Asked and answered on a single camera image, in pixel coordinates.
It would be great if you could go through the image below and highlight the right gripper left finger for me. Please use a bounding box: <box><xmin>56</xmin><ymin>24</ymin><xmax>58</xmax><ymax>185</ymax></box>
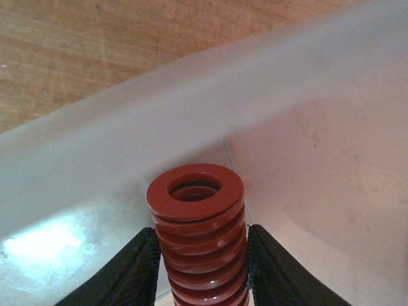
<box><xmin>57</xmin><ymin>227</ymin><xmax>160</xmax><ymax>306</ymax></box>

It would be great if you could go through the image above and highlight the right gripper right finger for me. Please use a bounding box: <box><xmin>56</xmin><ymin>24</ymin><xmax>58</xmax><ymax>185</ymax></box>
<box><xmin>248</xmin><ymin>224</ymin><xmax>349</xmax><ymax>305</ymax></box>

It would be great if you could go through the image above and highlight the red spring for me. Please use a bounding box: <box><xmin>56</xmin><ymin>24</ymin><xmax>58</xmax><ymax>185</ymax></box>
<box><xmin>147</xmin><ymin>163</ymin><xmax>250</xmax><ymax>305</ymax></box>

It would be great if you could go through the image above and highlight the small clear plastic bin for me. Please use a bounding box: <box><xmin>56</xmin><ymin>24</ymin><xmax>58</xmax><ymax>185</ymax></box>
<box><xmin>1</xmin><ymin>1</ymin><xmax>407</xmax><ymax>305</ymax></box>

